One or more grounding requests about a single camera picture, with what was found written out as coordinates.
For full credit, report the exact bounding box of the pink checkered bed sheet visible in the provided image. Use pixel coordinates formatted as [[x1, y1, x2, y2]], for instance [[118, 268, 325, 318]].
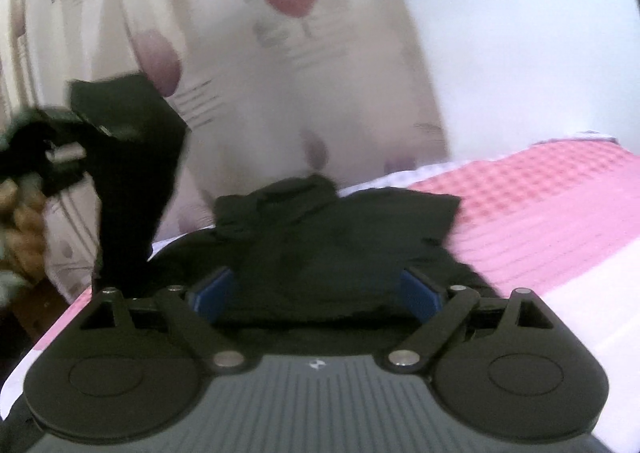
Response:
[[0, 130, 640, 453]]

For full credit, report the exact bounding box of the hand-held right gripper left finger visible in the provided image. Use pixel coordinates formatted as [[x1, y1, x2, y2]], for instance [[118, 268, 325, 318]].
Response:
[[80, 268, 247, 375]]

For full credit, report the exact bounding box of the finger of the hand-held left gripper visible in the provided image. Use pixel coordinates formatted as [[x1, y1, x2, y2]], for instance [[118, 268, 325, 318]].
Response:
[[42, 107, 143, 198]]

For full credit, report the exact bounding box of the person's left forearm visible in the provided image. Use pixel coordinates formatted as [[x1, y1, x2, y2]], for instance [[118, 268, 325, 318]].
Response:
[[0, 177, 48, 306]]

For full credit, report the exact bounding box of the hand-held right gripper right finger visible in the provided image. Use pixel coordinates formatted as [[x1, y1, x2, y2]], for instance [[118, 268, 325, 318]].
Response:
[[386, 267, 553, 375]]

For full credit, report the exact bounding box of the beige leaf print curtain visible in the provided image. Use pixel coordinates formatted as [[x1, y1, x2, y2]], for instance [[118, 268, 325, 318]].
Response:
[[0, 0, 449, 306]]

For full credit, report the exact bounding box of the brown wooden furniture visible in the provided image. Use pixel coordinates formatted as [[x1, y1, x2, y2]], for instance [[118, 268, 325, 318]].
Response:
[[0, 277, 68, 346]]

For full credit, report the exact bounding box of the black cloth garment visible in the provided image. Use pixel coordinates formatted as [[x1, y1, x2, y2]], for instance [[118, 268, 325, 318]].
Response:
[[69, 73, 501, 356]]

